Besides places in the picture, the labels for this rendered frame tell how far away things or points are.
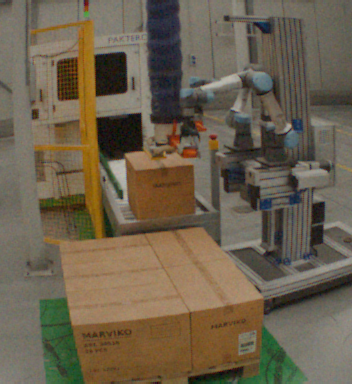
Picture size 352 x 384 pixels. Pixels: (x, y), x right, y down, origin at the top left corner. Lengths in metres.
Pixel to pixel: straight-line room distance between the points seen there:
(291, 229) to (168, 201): 0.89
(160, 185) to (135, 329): 1.44
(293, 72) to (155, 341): 2.03
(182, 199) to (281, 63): 1.21
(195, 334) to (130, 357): 0.36
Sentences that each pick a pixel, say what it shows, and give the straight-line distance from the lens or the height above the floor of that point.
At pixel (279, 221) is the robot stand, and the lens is 3.96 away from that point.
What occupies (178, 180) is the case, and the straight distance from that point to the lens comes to 3.89.
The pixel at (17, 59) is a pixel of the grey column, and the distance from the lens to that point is 4.33.
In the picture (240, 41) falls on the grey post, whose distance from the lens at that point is 6.85.
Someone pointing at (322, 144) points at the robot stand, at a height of 1.09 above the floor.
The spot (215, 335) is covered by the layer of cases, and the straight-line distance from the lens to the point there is 2.86.
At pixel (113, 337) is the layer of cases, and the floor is 0.45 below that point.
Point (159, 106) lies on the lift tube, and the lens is 3.57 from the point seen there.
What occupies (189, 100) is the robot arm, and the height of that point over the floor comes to 1.49.
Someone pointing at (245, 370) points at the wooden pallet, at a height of 0.06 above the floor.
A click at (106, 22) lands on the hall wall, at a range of 12.67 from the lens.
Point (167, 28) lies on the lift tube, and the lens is 3.51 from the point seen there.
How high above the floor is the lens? 1.85
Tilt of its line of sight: 16 degrees down
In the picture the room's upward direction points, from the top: 3 degrees counter-clockwise
